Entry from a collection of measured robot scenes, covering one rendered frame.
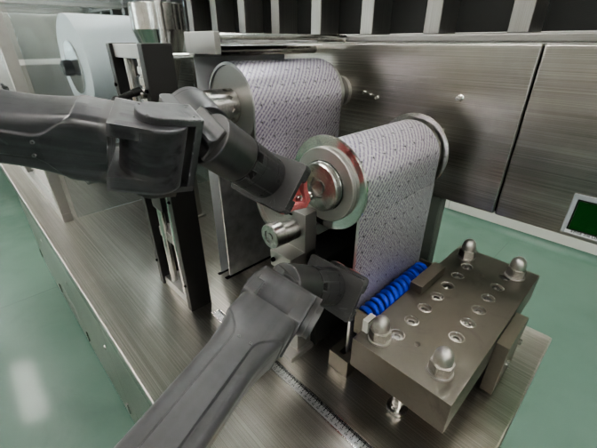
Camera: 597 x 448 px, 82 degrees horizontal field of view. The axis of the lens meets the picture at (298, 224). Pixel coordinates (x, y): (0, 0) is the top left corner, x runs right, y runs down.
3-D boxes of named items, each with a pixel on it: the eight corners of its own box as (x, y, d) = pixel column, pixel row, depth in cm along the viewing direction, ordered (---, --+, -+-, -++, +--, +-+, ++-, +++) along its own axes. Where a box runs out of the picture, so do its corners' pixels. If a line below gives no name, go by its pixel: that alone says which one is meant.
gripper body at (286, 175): (290, 217, 42) (254, 197, 36) (238, 191, 48) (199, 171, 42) (314, 171, 43) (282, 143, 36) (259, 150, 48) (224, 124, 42)
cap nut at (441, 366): (421, 371, 49) (426, 348, 46) (433, 356, 51) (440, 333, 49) (446, 387, 46) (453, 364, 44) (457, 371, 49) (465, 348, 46)
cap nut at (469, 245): (454, 257, 74) (458, 238, 72) (461, 250, 77) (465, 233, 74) (471, 263, 72) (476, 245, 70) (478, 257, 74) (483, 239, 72)
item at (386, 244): (347, 316, 60) (356, 222, 51) (416, 262, 74) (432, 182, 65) (350, 316, 59) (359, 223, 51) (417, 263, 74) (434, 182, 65)
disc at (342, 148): (293, 212, 60) (292, 127, 53) (295, 211, 61) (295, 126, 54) (361, 244, 51) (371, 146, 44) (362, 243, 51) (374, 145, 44)
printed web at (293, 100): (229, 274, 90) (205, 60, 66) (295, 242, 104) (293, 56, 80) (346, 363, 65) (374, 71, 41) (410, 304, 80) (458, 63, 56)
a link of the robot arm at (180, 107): (137, 202, 33) (141, 117, 28) (107, 143, 40) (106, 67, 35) (244, 190, 41) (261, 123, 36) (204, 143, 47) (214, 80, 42)
